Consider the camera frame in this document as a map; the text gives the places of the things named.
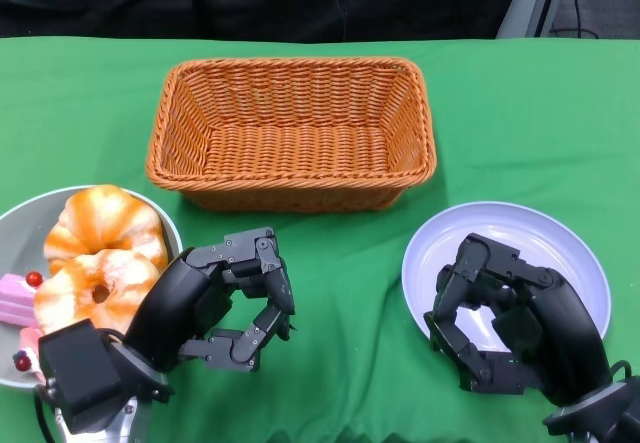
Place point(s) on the orange striped bread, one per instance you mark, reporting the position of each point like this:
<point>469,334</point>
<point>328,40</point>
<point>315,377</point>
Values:
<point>105,218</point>
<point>70,298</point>

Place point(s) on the grey metal stand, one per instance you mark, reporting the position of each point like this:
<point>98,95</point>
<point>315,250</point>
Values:
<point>530,8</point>

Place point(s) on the grey bowl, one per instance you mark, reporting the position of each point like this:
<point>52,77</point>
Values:
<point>20,233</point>

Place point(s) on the pale lavender plate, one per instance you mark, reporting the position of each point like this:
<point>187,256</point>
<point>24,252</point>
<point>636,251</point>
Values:
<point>550,233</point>

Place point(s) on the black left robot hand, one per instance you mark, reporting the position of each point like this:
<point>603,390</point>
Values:
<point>170,303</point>

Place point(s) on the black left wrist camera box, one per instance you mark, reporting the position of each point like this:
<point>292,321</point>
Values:
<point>75,368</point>

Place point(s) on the orange wicker basket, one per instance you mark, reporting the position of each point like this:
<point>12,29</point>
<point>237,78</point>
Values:
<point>295,148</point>

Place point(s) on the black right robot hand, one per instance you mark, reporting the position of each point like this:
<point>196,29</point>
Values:
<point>565,333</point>

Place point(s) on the pink cake slice with cherry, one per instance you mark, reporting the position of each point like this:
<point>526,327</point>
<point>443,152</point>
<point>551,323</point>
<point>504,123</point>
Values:
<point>15,303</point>

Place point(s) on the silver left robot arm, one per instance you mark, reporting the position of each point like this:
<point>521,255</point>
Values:
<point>125,423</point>

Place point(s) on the salmon cake slice with berries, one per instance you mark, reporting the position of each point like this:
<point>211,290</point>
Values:
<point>30,348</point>

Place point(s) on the green tablecloth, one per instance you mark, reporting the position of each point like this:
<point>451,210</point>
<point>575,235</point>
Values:
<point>500,113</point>

